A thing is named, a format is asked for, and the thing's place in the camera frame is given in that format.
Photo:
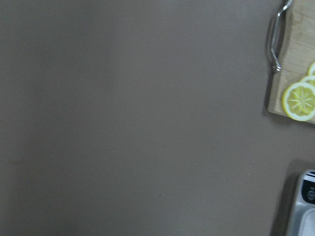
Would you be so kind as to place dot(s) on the wooden cutting board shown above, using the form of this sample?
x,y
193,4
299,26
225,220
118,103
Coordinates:
x,y
291,48

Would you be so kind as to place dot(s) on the silver kitchen scale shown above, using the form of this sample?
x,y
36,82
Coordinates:
x,y
302,214

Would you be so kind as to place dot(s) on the lemon slice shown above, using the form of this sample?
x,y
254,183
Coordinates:
x,y
307,81
311,70
298,101

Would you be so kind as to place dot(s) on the lemon slice front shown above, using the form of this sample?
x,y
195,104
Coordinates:
x,y
298,101

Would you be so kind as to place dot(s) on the lemon slice back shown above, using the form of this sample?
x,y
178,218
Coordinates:
x,y
311,70

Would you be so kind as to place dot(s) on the lemon slice middle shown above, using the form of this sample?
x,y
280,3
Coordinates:
x,y
307,81

